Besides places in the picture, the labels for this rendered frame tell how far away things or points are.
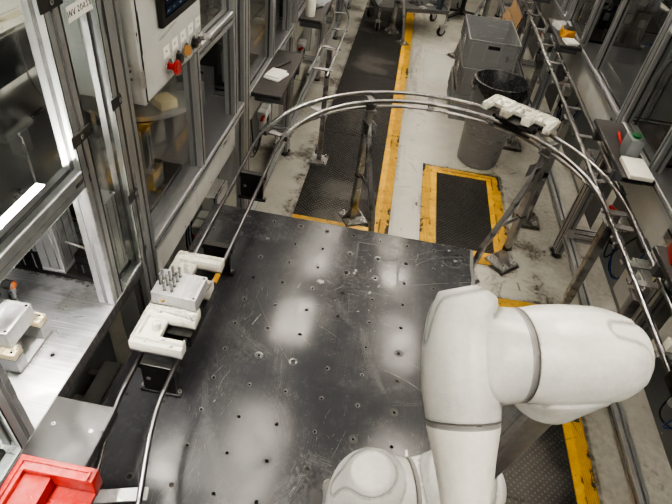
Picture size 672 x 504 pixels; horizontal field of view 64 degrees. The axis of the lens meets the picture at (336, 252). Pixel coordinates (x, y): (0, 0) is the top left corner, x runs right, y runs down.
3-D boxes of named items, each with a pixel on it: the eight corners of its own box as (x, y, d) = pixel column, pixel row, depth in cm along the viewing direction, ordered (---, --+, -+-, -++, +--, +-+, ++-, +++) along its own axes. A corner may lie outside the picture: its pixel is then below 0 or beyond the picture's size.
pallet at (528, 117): (477, 117, 276) (483, 99, 270) (490, 110, 285) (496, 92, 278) (543, 146, 260) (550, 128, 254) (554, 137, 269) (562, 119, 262)
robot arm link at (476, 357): (440, 429, 65) (544, 425, 67) (435, 280, 67) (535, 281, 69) (409, 412, 78) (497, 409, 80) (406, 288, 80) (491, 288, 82)
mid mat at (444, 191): (511, 270, 311) (512, 268, 310) (418, 253, 313) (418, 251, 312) (498, 177, 386) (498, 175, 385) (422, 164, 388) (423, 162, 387)
